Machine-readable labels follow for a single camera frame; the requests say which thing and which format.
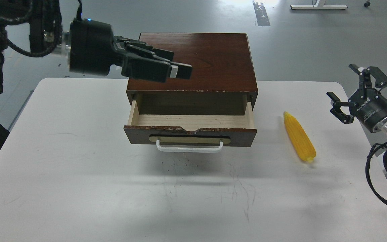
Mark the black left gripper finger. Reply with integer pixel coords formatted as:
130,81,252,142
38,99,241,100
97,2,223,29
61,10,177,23
121,54,193,83
114,36,174,62

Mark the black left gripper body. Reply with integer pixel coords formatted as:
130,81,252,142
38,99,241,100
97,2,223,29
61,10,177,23
69,19,122,76

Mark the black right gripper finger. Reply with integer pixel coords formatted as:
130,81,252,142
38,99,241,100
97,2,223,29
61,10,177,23
348,64,387,91
327,91,355,124

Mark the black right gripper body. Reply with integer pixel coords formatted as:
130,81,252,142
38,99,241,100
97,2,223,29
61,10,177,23
348,89,387,133

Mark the yellow corn cob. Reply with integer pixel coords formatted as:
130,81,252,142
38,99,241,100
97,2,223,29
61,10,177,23
284,111,316,163

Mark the wooden drawer with white handle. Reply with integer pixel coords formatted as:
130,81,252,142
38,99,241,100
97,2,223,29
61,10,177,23
123,101,257,153

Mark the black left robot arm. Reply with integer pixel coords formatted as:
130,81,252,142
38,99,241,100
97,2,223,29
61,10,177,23
0,0,192,94

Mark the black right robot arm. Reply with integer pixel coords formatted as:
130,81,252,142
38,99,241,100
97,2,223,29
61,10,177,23
327,64,387,172

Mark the dark wooden drawer cabinet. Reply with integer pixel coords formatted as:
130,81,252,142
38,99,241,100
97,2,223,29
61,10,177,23
126,32,258,115

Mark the white desk base foot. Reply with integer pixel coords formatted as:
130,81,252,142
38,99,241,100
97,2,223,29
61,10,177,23
290,0,348,10

